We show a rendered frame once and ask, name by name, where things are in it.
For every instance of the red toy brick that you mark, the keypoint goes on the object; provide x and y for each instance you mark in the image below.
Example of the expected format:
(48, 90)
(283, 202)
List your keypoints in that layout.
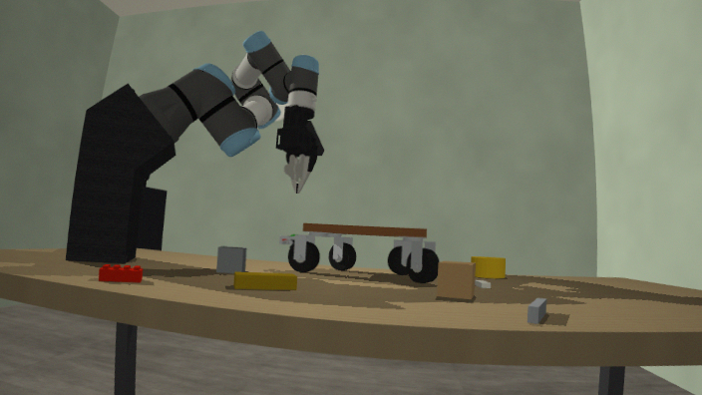
(120, 274)

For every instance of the brown cube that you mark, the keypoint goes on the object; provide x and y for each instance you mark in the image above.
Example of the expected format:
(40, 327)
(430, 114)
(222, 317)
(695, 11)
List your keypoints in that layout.
(455, 279)

